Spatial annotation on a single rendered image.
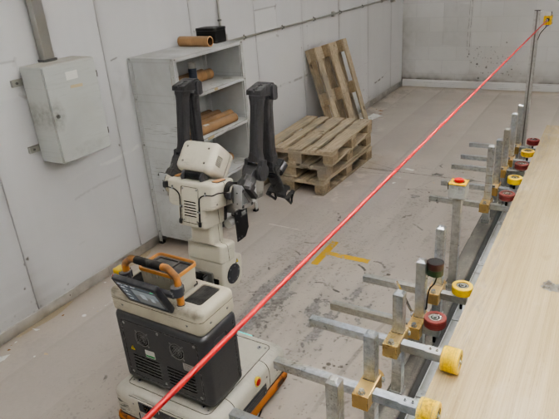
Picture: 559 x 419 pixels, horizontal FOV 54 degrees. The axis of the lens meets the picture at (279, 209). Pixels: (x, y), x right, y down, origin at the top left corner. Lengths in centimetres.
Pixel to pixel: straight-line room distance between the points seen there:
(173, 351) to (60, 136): 168
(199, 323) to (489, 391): 116
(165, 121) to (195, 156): 173
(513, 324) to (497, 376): 29
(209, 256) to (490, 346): 135
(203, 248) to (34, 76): 159
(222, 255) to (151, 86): 194
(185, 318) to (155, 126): 224
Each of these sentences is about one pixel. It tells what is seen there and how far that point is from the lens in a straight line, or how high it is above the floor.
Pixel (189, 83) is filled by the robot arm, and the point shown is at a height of 161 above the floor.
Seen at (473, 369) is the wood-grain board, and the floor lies 90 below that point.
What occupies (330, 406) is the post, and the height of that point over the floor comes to 109.
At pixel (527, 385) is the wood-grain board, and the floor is 90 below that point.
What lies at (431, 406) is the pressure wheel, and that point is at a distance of 166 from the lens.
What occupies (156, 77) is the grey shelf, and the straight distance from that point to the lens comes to 421.
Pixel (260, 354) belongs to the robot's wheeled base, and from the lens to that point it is 294.
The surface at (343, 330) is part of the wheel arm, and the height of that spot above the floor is 95.
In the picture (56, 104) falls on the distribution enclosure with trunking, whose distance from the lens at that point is 367.
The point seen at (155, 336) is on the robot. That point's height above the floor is 62.
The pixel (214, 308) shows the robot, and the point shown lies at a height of 79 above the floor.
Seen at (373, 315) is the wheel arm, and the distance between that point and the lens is 219.
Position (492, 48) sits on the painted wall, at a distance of 965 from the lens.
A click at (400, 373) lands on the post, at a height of 81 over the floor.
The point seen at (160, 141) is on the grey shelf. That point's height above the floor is 92.
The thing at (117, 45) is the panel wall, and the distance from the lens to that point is 433.
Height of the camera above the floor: 212
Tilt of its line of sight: 24 degrees down
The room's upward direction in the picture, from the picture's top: 4 degrees counter-clockwise
